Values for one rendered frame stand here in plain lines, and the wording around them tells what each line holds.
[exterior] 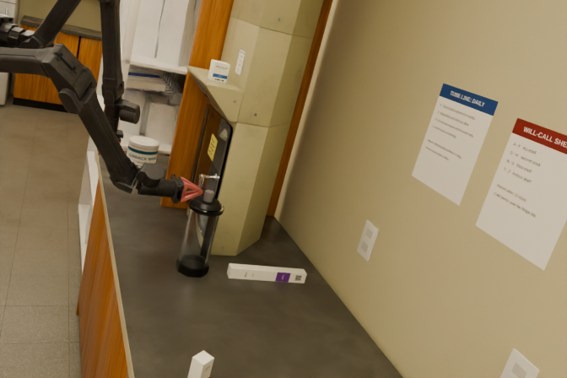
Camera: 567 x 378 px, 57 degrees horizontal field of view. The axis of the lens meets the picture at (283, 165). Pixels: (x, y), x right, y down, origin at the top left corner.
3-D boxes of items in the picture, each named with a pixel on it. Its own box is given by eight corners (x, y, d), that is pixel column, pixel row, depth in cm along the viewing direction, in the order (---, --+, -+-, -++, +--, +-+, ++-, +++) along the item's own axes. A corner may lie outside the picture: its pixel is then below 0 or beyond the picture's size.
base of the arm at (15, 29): (6, 49, 189) (9, 16, 186) (27, 55, 189) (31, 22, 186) (-9, 50, 181) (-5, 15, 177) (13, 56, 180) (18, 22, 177)
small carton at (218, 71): (222, 80, 171) (226, 62, 169) (226, 83, 166) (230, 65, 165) (207, 77, 168) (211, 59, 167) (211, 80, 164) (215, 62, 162)
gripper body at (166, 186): (176, 174, 172) (154, 171, 169) (183, 186, 163) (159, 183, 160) (173, 191, 174) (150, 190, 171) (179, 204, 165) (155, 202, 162)
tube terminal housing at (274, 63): (245, 218, 214) (293, 31, 193) (272, 257, 186) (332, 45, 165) (186, 213, 203) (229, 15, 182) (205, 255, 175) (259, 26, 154)
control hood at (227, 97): (211, 98, 190) (217, 71, 187) (236, 122, 162) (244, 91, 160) (180, 92, 185) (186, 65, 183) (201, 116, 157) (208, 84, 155)
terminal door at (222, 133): (188, 202, 201) (210, 104, 190) (207, 240, 174) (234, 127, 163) (186, 202, 200) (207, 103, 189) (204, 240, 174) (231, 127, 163)
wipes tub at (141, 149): (151, 168, 241) (157, 137, 237) (155, 178, 230) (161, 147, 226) (122, 164, 236) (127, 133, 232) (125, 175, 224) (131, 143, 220)
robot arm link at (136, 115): (114, 82, 191) (104, 89, 184) (143, 89, 191) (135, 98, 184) (112, 110, 197) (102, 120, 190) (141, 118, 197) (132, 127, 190)
